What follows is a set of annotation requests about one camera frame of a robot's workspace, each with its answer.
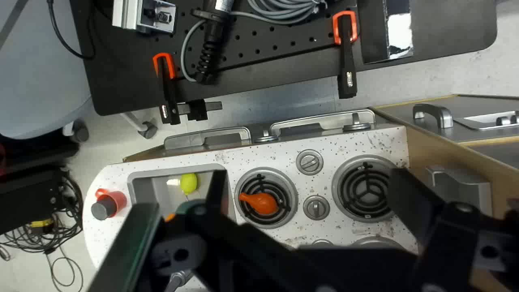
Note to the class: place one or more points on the black equipment box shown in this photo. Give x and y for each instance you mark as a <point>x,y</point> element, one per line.
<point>27,196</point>

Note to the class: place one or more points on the black perforated mounting board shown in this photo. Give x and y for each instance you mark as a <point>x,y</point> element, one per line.
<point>270,54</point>

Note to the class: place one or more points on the yellow toy lemon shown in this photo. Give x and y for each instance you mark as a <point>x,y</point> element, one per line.
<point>189,183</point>

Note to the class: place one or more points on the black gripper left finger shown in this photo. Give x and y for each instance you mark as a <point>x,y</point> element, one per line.
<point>238,254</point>

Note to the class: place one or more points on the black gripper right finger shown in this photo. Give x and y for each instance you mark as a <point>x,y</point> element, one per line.
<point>460,249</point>

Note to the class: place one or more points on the gray stove knob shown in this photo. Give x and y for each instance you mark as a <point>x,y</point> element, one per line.
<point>311,162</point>
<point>317,207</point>

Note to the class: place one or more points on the aluminium extrusion bar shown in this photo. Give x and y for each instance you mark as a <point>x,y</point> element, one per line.
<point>139,14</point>

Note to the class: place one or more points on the white speckled toy kitchen countertop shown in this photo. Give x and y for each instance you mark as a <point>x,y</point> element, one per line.
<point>346,147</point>

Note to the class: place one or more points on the wooden toy kitchen cabinet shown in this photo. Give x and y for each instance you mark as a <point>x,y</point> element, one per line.
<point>422,152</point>

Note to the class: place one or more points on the pale blue rounded seat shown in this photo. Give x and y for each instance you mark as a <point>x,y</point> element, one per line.
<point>33,71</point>

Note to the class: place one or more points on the orange and black clamp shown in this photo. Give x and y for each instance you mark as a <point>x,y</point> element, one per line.
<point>166,82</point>
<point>346,50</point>

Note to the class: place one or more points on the red cup with gray lid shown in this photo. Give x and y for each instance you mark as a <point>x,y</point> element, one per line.
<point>108,204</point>

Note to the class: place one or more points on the square gray cabinet latch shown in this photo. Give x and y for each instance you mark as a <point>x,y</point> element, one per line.
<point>460,187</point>

